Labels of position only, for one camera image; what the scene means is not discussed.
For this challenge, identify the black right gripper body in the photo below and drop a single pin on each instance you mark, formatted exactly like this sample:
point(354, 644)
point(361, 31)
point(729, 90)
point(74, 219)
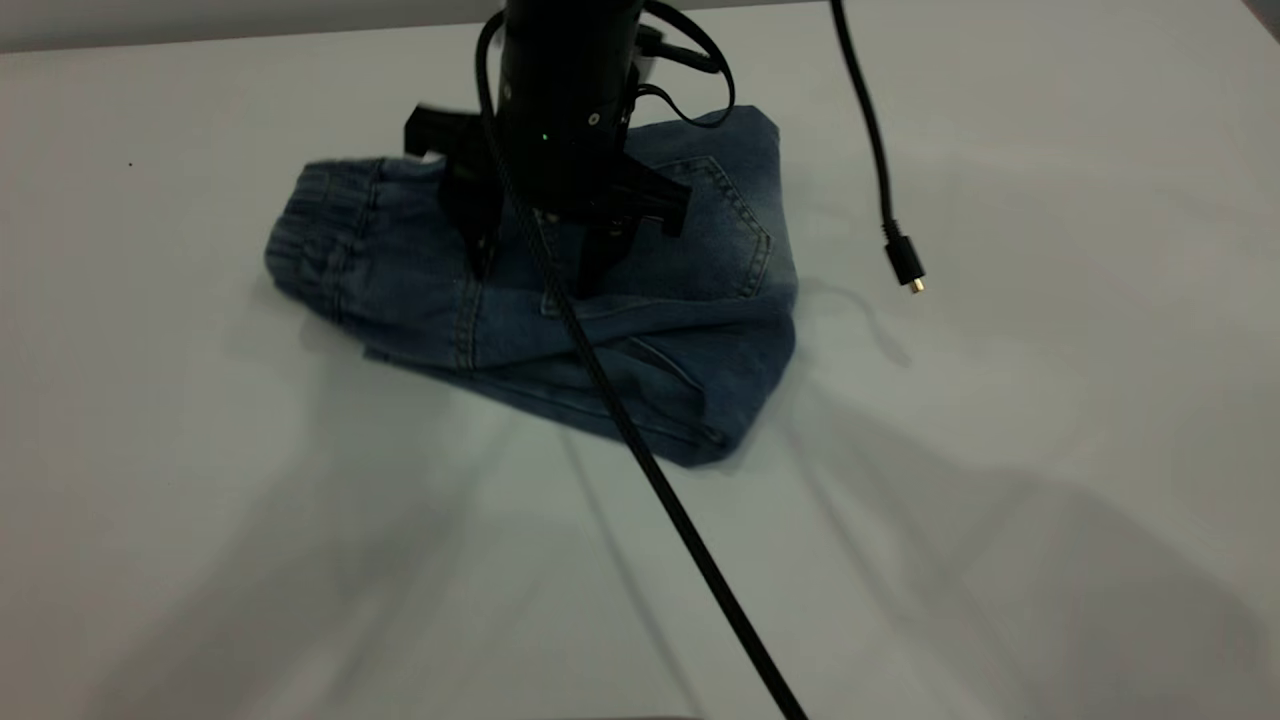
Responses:
point(565, 100)

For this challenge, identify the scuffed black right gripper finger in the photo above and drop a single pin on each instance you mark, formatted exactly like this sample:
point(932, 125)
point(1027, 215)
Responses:
point(600, 250)

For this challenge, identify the blue washed denim pants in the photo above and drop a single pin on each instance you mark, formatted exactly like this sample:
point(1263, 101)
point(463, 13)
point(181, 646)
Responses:
point(700, 340)

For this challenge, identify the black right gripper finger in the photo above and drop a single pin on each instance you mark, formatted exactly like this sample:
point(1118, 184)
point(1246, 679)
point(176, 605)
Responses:
point(480, 220)

